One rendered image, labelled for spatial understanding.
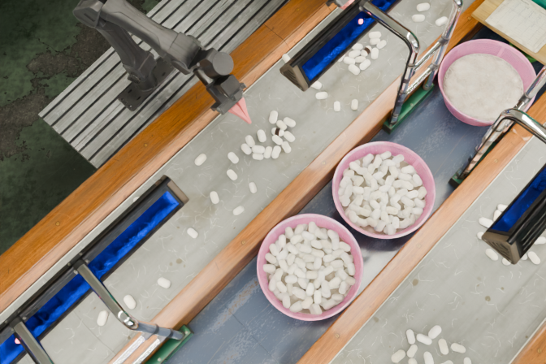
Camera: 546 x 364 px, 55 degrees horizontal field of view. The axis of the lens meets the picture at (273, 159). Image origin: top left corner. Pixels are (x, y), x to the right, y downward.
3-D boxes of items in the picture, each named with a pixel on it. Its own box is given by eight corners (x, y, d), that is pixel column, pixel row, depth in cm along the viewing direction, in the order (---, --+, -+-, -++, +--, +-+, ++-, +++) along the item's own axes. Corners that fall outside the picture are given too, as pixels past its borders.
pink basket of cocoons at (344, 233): (240, 272, 143) (235, 266, 134) (308, 203, 148) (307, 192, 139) (312, 345, 134) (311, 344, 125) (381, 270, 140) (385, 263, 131)
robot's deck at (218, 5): (43, 120, 170) (36, 114, 166) (286, -106, 197) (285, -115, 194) (249, 309, 143) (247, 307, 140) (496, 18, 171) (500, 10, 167)
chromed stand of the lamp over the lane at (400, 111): (340, 96, 160) (348, 1, 118) (384, 54, 164) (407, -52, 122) (389, 135, 154) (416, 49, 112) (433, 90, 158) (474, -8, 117)
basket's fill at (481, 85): (423, 96, 157) (427, 87, 151) (470, 48, 161) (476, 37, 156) (486, 144, 150) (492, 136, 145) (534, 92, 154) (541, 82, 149)
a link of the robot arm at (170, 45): (204, 41, 133) (94, -33, 125) (187, 70, 130) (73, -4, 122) (192, 56, 144) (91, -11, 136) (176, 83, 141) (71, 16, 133)
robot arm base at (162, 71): (171, 54, 161) (155, 42, 163) (123, 100, 156) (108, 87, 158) (177, 68, 168) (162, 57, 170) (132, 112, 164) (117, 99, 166)
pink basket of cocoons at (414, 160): (317, 223, 146) (317, 214, 137) (351, 141, 154) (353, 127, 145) (410, 261, 140) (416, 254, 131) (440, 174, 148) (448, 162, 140)
